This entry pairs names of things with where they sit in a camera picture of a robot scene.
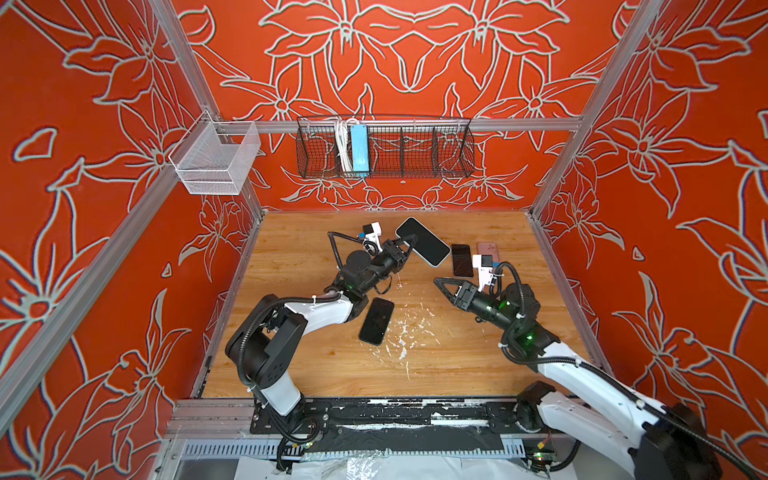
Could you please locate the blue box in basket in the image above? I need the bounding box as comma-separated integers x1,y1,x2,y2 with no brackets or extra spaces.
350,123,370,177

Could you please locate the black wire wall basket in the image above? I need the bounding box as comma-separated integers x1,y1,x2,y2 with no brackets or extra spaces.
295,114,477,180

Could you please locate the black smartphone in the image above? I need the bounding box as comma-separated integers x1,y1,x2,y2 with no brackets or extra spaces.
358,298,395,346
395,217,450,268

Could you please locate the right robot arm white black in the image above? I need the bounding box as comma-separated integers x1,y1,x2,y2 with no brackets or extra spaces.
434,273,757,479

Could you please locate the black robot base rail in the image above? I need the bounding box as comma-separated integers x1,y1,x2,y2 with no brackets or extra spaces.
287,396,573,457

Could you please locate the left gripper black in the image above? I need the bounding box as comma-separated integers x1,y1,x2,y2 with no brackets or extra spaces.
357,235,413,296

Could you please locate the pink phone case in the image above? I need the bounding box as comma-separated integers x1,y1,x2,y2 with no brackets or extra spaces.
477,242,501,265

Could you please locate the white mesh wall basket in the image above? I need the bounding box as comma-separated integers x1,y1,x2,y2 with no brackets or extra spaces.
169,116,261,196

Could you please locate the small green circuit board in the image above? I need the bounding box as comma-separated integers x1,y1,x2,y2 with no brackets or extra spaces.
523,441,557,476

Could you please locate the phone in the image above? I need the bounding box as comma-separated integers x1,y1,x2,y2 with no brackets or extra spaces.
451,244,474,278

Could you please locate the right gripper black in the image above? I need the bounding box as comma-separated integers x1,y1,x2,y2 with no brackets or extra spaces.
436,278,524,338

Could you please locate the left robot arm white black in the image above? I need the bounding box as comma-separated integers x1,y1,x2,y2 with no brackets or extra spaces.
225,231,418,436

